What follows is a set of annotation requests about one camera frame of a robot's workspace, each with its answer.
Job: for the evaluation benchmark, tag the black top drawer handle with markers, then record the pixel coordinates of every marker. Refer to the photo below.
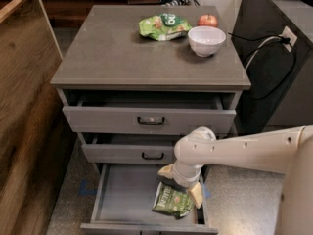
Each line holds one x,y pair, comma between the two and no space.
150,121

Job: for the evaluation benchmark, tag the black middle drawer handle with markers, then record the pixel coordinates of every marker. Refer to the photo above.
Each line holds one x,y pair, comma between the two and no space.
152,158

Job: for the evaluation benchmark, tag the wooden board panel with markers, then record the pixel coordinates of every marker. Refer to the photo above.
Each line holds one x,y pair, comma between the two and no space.
35,139

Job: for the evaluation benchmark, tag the grey drawer cabinet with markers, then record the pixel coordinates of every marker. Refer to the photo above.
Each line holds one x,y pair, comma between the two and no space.
109,54

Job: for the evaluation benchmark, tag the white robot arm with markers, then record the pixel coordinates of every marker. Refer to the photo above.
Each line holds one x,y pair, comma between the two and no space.
287,151

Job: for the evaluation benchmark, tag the white wall outlet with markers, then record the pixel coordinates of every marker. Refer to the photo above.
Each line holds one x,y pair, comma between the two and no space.
289,38

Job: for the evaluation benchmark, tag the black drawer handle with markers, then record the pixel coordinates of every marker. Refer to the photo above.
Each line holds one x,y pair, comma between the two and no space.
150,121
152,158

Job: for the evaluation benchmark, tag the grey top drawer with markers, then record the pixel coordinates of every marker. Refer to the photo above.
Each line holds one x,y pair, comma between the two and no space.
117,112

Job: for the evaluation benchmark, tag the grey drawer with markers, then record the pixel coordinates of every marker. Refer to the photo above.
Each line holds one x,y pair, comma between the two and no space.
117,112
128,148
124,205

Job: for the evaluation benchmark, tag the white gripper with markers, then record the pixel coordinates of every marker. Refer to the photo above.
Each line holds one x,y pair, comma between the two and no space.
181,177

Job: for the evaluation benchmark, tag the grey bottom drawer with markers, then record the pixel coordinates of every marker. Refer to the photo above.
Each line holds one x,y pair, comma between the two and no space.
124,205

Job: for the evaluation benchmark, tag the dark green jalapeno chip bag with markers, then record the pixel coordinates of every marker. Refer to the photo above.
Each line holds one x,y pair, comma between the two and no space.
172,202

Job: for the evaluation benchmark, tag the grey middle drawer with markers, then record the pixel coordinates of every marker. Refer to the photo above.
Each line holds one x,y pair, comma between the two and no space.
128,148

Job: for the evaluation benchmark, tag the white bowl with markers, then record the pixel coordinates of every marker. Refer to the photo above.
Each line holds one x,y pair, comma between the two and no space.
206,40

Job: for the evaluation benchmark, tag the red apple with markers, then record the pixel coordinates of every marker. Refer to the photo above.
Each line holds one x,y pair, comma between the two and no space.
208,20

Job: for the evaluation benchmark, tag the light green snack bag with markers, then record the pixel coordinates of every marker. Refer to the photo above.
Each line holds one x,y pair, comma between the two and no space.
164,27

